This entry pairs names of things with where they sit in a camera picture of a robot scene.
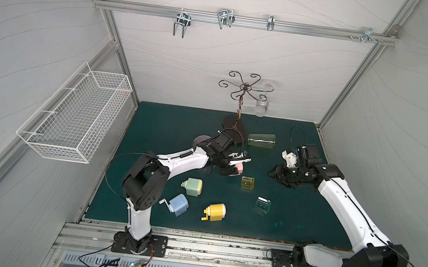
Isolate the pink pencil sharpener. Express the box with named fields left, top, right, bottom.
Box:
left=232, top=163, right=244, bottom=176

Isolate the yellow pencil sharpener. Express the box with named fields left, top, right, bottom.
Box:
left=201, top=203, right=227, bottom=222

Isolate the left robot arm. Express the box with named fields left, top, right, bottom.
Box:
left=103, top=127, right=251, bottom=254

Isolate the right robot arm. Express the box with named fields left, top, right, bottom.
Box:
left=267, top=144, right=414, bottom=267

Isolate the yellow clear tray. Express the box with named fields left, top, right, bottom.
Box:
left=240, top=176, right=255, bottom=191

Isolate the green clear tray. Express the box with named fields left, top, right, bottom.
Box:
left=254, top=196, right=272, bottom=214

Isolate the green pencil sharpener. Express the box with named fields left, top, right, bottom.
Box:
left=181, top=178, right=203, bottom=197

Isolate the blue pencil sharpener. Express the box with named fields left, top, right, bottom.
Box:
left=159, top=194, right=189, bottom=217

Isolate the purple bowl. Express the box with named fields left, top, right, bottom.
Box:
left=192, top=135, right=211, bottom=150

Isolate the copper wine glass stand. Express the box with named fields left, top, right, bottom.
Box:
left=218, top=71, right=275, bottom=144

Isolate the clear hanging wine glass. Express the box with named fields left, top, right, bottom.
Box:
left=254, top=84, right=274, bottom=118

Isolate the metal double hook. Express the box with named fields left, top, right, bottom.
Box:
left=173, top=12, right=192, bottom=38

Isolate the metal clamp hook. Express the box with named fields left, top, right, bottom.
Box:
left=348, top=28, right=384, bottom=45

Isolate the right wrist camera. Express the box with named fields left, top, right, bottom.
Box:
left=281, top=150, right=299, bottom=170

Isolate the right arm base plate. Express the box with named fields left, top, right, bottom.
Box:
left=267, top=249, right=315, bottom=267

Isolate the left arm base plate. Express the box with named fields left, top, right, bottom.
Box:
left=110, top=231, right=169, bottom=258

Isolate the aluminium top rail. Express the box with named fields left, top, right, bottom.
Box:
left=93, top=0, right=400, bottom=46

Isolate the metal wire hook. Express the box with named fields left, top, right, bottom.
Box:
left=217, top=9, right=235, bottom=29

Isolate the small metal ring hook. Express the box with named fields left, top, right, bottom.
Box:
left=266, top=15, right=276, bottom=32

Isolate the white wire basket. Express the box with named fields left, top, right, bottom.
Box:
left=16, top=62, right=133, bottom=164

